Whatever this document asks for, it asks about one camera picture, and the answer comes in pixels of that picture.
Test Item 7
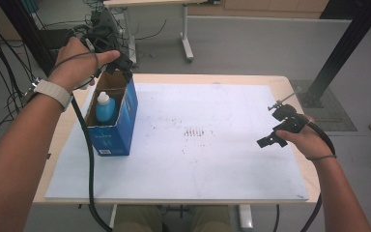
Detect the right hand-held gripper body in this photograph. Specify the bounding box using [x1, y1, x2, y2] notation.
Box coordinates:
[267, 90, 311, 133]

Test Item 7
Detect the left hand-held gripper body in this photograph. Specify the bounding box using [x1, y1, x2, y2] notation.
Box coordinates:
[83, 26, 121, 55]

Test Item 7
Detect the blue bottle with white cap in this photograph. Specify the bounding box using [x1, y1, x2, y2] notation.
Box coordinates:
[95, 91, 117, 126]

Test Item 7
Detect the blue cardboard box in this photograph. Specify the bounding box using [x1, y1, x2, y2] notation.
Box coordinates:
[83, 70, 140, 158]

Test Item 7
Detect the person's right hand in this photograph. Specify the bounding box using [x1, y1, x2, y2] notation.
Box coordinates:
[274, 115, 337, 161]

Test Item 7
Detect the person's left hand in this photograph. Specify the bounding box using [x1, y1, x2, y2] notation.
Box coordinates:
[47, 36, 122, 94]

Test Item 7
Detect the light wooden table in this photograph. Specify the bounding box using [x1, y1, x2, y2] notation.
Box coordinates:
[32, 73, 322, 206]

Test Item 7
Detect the grey floor mat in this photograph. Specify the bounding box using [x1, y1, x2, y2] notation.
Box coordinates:
[289, 78, 357, 132]

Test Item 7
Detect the black computer case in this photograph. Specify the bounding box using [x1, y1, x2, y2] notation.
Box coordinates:
[38, 28, 78, 52]

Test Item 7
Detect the wristwatch with white band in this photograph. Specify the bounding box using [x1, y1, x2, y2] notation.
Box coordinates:
[21, 77, 74, 112]

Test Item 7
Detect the white mat board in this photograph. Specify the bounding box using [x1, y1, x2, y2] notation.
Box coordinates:
[44, 82, 310, 202]

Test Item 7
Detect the white background table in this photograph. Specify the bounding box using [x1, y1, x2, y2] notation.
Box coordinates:
[102, 0, 221, 64]

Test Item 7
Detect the white table leg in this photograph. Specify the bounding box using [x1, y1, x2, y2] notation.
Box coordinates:
[237, 204, 254, 230]

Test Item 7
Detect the person's right leg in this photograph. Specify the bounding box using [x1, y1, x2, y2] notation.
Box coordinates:
[190, 205, 234, 232]

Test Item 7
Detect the person's leg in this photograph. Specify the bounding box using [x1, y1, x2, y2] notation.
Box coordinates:
[190, 205, 234, 232]
[113, 205, 164, 232]

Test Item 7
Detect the wooden cabinet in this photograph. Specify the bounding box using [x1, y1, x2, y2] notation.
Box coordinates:
[187, 0, 330, 19]

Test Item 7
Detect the person's left leg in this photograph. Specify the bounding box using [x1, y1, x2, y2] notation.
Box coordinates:
[113, 205, 164, 232]

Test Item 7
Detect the black power device with cables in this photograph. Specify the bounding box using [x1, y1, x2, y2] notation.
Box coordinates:
[89, 9, 124, 37]

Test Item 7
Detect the thin grey left wrist cord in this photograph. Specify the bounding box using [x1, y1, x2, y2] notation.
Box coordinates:
[47, 50, 100, 91]

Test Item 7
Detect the thin grey wrist cord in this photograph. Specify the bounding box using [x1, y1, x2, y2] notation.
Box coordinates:
[305, 154, 338, 161]
[47, 50, 100, 91]

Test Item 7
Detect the thin grey right wrist cord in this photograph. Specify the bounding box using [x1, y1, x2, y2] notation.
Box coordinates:
[305, 154, 338, 161]

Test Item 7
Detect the thin black cable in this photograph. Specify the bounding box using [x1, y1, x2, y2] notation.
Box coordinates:
[272, 204, 281, 232]

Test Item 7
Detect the black metal frame post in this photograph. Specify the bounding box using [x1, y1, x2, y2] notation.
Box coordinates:
[300, 0, 371, 109]
[0, 0, 57, 78]

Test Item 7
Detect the thick black right gripper cable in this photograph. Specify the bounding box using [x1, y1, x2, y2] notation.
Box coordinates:
[299, 120, 337, 232]

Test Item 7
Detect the thick black gripper cable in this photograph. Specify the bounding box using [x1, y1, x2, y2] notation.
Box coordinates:
[299, 120, 337, 232]
[70, 96, 114, 232]

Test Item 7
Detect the thick black left gripper cable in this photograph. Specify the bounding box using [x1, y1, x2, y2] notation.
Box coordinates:
[70, 96, 114, 232]

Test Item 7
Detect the tangle of black floor cables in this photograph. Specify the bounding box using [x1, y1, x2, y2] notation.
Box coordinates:
[0, 6, 51, 163]

